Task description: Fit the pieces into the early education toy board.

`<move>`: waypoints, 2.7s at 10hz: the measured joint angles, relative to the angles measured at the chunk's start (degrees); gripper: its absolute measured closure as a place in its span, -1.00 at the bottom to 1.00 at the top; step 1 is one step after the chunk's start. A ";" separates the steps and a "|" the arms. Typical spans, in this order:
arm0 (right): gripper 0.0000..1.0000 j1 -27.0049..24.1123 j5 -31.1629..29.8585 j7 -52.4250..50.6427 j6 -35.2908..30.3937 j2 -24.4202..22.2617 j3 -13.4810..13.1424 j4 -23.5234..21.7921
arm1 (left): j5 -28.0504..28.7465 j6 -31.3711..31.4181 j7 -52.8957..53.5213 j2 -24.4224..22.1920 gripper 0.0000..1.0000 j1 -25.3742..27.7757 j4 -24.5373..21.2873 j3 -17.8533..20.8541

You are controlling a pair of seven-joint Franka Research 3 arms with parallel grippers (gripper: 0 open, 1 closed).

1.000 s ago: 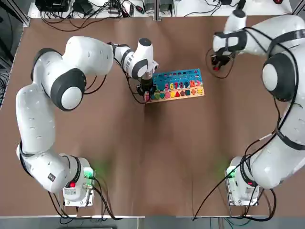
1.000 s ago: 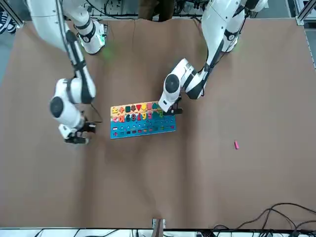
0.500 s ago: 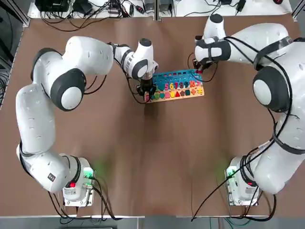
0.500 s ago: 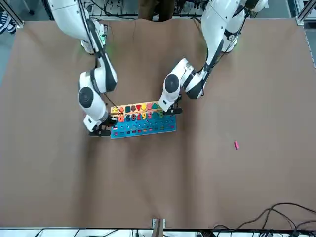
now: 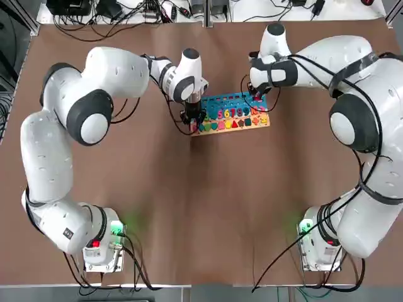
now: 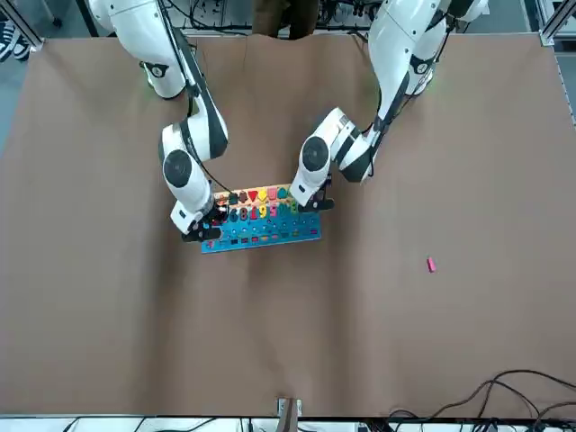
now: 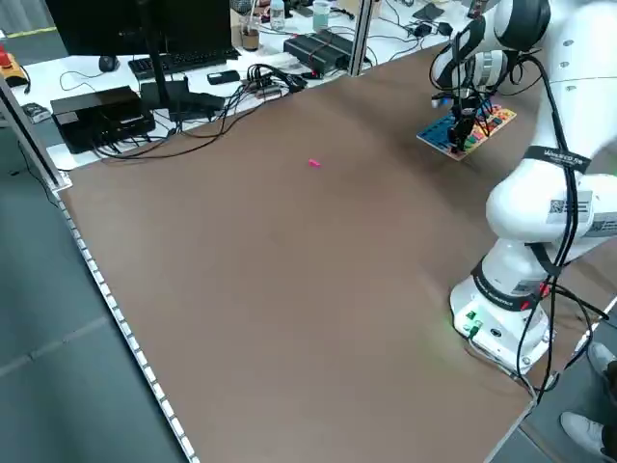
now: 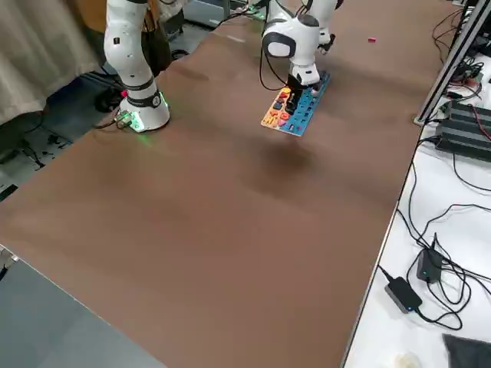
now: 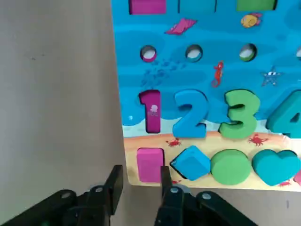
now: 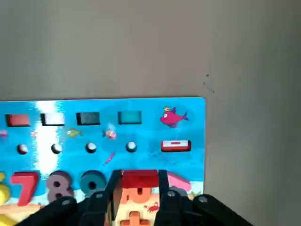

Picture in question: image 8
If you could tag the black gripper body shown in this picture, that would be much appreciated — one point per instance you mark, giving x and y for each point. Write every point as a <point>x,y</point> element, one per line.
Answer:
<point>295,85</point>
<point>328,43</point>

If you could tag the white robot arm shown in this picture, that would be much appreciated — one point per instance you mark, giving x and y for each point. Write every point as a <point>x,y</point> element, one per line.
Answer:
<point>326,11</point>
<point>134,76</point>

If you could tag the blue ocean toy board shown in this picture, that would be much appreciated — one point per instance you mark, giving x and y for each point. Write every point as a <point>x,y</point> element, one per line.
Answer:
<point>307,115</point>

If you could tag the brown fabric item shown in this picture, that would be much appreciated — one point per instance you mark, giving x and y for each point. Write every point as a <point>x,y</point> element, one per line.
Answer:
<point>157,42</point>

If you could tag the grey ribbed power supply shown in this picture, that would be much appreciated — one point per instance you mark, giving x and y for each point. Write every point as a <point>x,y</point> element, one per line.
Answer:
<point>460,142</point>
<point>466,113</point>

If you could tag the black power adapter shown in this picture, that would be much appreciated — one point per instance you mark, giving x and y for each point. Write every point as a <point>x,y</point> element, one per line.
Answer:
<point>427,268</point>
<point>403,293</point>

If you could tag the beige curtain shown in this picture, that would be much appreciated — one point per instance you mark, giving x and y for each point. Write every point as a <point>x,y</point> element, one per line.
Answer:
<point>38,57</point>

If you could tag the cream round object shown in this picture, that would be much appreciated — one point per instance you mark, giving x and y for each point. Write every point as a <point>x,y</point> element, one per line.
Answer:
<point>407,361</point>

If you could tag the grey cloth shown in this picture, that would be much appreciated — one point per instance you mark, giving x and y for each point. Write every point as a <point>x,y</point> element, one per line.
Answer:
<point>468,352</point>

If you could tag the grey side table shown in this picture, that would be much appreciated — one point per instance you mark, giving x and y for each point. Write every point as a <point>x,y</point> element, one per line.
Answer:
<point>57,326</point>

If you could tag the aluminium frame post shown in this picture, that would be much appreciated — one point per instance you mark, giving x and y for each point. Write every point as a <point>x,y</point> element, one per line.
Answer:
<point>449,65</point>

